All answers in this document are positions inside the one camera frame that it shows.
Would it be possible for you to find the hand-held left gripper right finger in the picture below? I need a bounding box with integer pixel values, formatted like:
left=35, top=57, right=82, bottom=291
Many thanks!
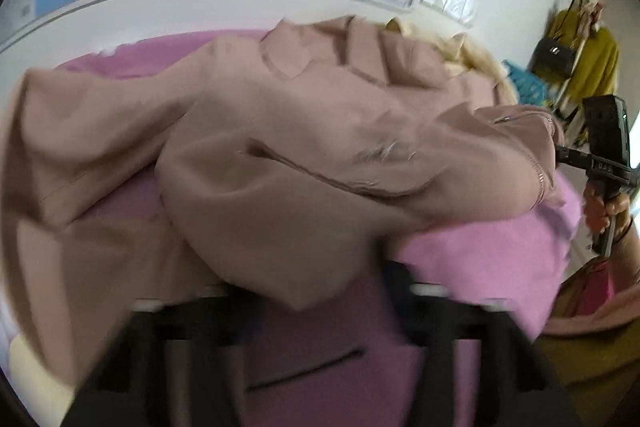
left=382, top=260, right=583, bottom=427

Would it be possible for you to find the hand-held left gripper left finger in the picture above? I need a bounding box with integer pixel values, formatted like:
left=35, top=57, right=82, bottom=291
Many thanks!
left=62, top=283, right=257, bottom=427

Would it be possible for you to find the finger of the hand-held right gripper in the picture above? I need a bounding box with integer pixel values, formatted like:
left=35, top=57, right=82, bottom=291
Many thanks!
left=554, top=145, right=593, bottom=168

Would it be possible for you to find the dusty pink coat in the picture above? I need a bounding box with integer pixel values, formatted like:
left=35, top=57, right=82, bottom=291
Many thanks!
left=0, top=14, right=568, bottom=388

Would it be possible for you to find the person's right forearm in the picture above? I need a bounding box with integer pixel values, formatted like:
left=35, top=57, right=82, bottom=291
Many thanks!
left=609, top=214, right=640, bottom=270

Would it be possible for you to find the black shoulder bag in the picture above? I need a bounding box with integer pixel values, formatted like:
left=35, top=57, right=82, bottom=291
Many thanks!
left=530, top=0, right=586, bottom=78

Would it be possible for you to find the person's right hand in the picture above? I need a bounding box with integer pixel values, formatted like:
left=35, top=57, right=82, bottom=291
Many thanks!
left=582, top=181, right=632, bottom=235

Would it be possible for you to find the pink bed sheet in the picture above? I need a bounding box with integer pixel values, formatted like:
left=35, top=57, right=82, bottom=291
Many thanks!
left=52, top=28, right=583, bottom=427

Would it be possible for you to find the mustard hanging garment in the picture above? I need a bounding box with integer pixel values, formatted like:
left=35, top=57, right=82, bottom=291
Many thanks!
left=545, top=8, right=621, bottom=108

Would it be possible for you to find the cream garment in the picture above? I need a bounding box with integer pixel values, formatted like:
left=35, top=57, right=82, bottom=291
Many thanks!
left=384, top=18, right=521, bottom=108

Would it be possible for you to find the person's olive garment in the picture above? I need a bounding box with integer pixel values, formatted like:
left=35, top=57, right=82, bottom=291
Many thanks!
left=535, top=317, right=640, bottom=427

